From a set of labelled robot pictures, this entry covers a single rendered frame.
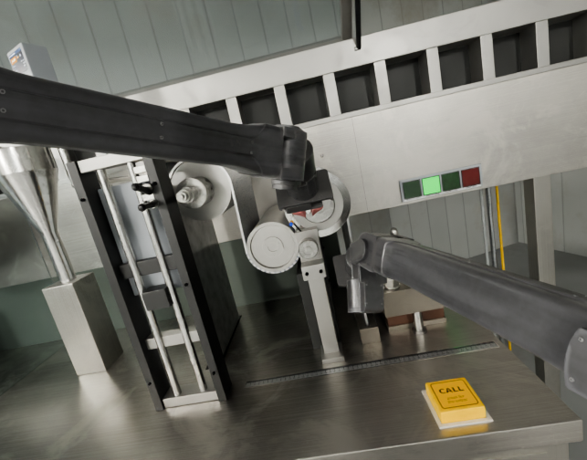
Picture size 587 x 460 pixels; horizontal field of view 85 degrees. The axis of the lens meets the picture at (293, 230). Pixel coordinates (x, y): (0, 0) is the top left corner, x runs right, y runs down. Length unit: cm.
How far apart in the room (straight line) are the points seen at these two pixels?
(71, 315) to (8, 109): 84
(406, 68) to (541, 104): 40
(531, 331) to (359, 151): 81
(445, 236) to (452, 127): 246
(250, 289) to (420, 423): 70
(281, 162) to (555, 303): 30
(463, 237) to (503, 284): 332
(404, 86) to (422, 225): 230
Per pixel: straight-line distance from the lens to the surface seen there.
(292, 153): 44
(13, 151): 103
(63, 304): 108
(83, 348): 112
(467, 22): 119
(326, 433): 65
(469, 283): 37
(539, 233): 150
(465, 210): 362
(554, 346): 32
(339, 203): 71
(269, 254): 75
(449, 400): 65
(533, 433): 68
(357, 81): 115
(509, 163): 121
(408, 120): 109
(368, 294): 57
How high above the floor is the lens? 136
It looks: 12 degrees down
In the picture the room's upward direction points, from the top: 13 degrees counter-clockwise
